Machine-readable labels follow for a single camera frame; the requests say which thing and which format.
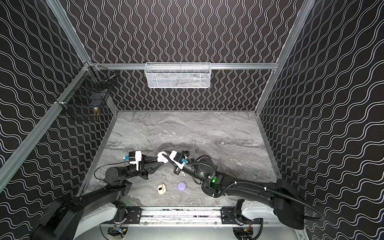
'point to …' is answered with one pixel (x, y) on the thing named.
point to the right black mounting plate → (228, 217)
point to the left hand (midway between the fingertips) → (164, 163)
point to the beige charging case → (161, 188)
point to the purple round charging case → (181, 186)
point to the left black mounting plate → (135, 215)
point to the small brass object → (96, 111)
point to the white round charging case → (161, 158)
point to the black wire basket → (89, 92)
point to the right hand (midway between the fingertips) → (165, 151)
